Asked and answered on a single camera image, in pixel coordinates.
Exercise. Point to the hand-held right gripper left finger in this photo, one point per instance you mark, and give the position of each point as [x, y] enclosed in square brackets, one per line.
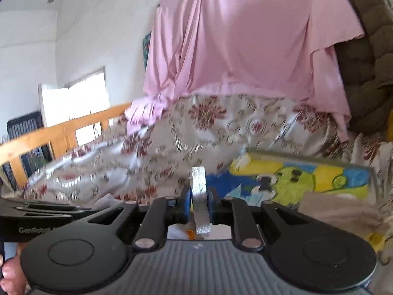
[186, 204]

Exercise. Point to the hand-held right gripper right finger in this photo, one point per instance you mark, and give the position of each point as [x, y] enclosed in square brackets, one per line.
[211, 204]

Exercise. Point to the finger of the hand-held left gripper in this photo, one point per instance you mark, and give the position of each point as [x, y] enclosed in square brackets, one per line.
[46, 206]

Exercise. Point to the silver tray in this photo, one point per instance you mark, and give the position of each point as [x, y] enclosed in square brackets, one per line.
[199, 190]

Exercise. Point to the orange and blue patterned cloth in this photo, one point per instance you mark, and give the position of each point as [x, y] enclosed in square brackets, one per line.
[184, 233]

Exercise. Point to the person's left hand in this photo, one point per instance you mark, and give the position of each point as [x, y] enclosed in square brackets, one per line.
[13, 273]

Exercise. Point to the floral blanket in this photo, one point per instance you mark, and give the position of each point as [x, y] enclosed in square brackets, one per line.
[172, 147]

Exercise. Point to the black mesh crate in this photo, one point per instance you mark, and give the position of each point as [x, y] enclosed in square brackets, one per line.
[24, 126]

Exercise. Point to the cartoon print cloth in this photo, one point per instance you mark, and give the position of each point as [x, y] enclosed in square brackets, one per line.
[291, 178]

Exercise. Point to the bright window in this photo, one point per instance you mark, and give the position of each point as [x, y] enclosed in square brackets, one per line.
[86, 98]

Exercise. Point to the beige towel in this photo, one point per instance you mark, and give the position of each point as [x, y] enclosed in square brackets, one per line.
[340, 213]

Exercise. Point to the pink sheet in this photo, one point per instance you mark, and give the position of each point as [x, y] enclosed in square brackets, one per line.
[239, 37]

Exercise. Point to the olive quilted jacket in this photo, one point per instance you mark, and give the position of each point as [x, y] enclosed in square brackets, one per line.
[368, 76]

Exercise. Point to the wooden bed frame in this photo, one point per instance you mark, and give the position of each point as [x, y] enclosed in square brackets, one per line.
[61, 127]

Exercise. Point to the teal wall hanging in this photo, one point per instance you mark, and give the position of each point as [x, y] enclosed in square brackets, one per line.
[147, 50]

